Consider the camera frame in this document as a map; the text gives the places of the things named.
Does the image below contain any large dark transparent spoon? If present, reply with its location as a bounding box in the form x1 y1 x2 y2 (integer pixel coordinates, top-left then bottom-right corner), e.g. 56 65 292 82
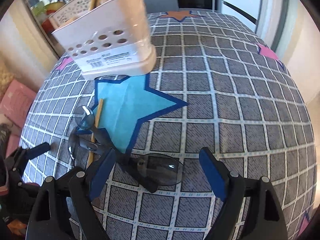
116 153 185 193

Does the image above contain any dark plastic spoon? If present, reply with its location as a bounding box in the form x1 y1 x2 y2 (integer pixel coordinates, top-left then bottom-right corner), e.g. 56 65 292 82
68 127 107 167

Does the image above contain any white plastic utensil holder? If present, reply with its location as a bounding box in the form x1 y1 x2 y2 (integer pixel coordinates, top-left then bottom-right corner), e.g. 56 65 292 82
53 0 156 80

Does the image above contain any white perforated storage cart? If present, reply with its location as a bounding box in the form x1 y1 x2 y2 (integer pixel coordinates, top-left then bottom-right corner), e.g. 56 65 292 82
49 0 108 29

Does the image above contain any grey checkered star tablecloth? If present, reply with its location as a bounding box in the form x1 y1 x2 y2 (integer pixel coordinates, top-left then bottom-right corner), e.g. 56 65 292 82
18 10 318 240

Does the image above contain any small blue-grey spoon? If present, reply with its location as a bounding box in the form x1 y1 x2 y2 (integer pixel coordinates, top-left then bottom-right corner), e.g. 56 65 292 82
74 105 114 155

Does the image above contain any pink plastic stool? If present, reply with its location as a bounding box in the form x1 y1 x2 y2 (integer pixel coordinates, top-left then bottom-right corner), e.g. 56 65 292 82
1 79 36 158

